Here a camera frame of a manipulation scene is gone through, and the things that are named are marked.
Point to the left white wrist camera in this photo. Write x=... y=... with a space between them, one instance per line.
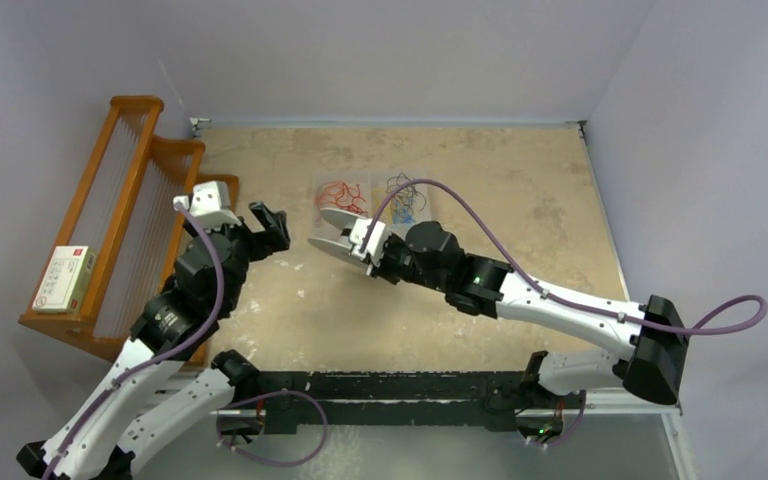
x=210 y=204

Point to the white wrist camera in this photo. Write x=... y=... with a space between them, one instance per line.
x=210 y=204
x=366 y=239

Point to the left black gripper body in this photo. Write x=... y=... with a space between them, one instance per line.
x=253 y=245

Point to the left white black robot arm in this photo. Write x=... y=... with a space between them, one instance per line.
x=112 y=435

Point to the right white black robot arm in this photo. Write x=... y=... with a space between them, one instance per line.
x=635 y=346

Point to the white red cardboard box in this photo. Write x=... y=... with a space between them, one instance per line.
x=65 y=280

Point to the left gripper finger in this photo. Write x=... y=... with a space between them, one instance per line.
x=273 y=221
x=280 y=241

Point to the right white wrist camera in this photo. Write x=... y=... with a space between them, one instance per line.
x=366 y=239

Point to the orange wooden rack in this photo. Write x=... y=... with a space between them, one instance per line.
x=123 y=209

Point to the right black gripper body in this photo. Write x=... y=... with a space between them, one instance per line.
x=400 y=262

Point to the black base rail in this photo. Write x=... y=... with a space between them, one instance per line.
x=498 y=401

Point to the grey cable spool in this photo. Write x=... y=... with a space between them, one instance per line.
x=329 y=242

